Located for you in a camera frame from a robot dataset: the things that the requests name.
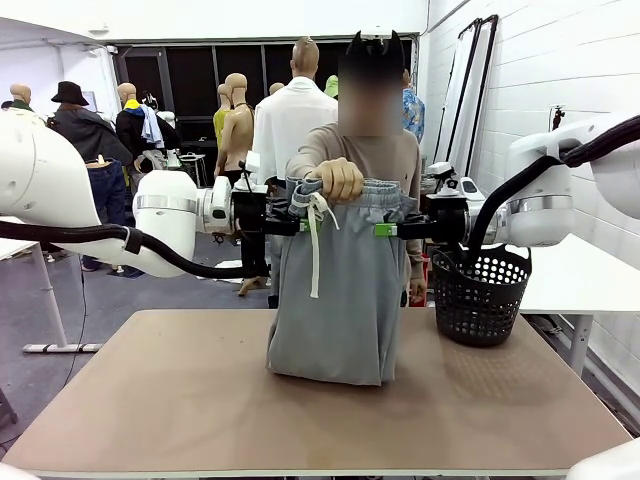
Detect white desk with leg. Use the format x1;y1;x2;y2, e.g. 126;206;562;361
0;239;105;355

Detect black perforated laundry basket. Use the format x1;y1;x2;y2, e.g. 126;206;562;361
431;244;533;349

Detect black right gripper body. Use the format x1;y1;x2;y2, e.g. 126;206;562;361
424;195;470;244

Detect black-framed white reflector panel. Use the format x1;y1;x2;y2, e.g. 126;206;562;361
462;14;500;181
434;18;484;166

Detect bare beige mannequin black pants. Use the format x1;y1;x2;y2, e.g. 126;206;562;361
214;72;271;297

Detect mannequin in blue jeans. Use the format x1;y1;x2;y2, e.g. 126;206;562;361
82;155;129;274

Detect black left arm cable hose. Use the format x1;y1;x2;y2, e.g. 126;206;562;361
0;219;251;280

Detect white side table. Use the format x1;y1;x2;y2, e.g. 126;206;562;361
499;242;640;379

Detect mannequin in yellow-green top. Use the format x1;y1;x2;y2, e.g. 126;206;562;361
213;83;234;151

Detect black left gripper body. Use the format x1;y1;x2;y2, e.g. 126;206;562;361
230;188;272;236

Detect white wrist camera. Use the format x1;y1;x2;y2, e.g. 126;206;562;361
233;151;269;194
427;160;459;197

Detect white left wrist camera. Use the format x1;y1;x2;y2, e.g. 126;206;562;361
233;151;269;194

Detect mannequin with yellow collar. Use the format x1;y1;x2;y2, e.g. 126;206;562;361
114;82;169;161

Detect white cloth on floor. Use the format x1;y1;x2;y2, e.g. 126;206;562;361
214;258;247;284

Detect black cap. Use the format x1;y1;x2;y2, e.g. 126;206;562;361
344;29;405;64

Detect mannequin in cream jacket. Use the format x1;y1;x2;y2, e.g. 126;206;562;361
8;83;35;114

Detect person's right hand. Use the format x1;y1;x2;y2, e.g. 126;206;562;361
309;156;365;204

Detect small white cluttered table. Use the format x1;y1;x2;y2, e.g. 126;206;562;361
169;149;209;189

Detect person's left forearm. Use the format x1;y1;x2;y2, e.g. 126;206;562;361
404;238;427;281

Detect mannequin in white shirt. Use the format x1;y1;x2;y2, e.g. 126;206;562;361
249;36;340;186

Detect mannequin in blue floral shirt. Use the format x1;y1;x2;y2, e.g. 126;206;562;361
402;69;427;144

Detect light blue hanging shirt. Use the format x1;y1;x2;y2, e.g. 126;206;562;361
139;103;166;150

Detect person in beige sweater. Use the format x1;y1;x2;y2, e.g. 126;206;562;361
285;24;429;306

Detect mannequin with black hat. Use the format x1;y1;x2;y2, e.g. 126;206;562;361
46;80;135;166

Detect grey training pants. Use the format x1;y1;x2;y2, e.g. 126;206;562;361
265;178;419;387

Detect person's right forearm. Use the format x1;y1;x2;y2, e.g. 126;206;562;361
286;125;351;176

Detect white overhead canopy panel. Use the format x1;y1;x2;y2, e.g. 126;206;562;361
0;17;109;51

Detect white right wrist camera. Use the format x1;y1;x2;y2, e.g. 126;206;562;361
427;160;459;197

